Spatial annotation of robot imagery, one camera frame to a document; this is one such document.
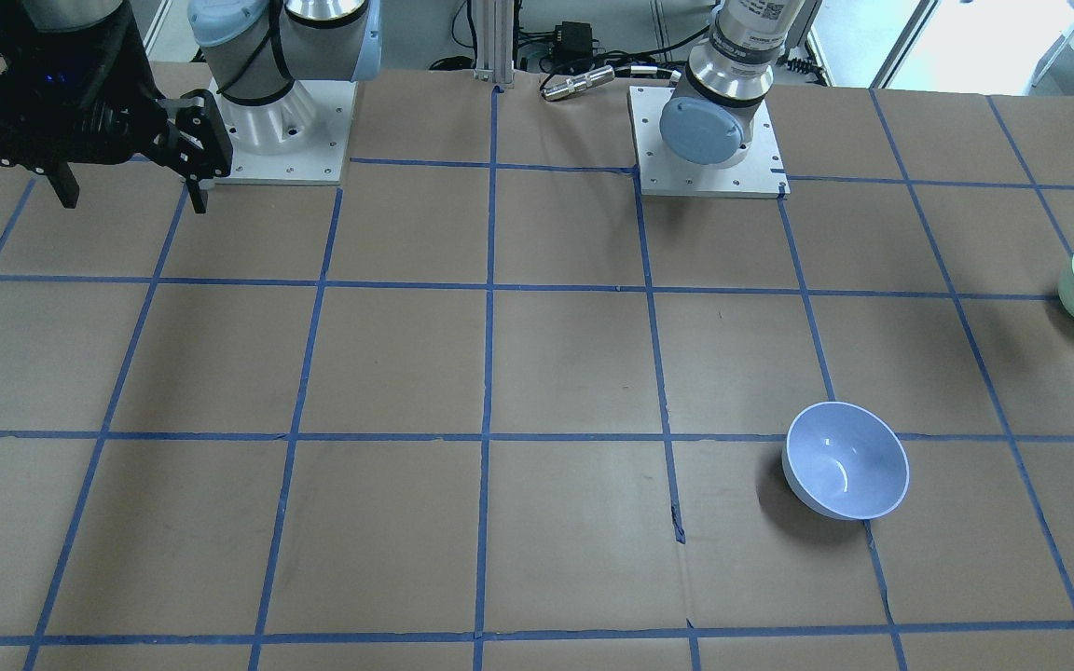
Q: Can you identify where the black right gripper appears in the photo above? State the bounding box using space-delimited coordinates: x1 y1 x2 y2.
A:
0 1 233 215

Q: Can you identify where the blue bowl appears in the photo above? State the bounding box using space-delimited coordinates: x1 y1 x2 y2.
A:
781 402 911 521

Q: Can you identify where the brown paper table cover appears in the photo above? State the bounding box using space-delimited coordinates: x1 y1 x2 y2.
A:
0 71 1074 670

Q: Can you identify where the silver metal cylinder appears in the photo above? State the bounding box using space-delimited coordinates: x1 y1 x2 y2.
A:
540 65 615 103

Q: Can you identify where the black power adapter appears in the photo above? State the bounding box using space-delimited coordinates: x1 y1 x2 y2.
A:
550 21 594 65

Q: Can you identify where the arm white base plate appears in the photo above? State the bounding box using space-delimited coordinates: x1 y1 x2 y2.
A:
214 81 358 186
629 86 790 199

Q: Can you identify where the aluminium frame post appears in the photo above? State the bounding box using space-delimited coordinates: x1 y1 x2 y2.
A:
468 0 518 90

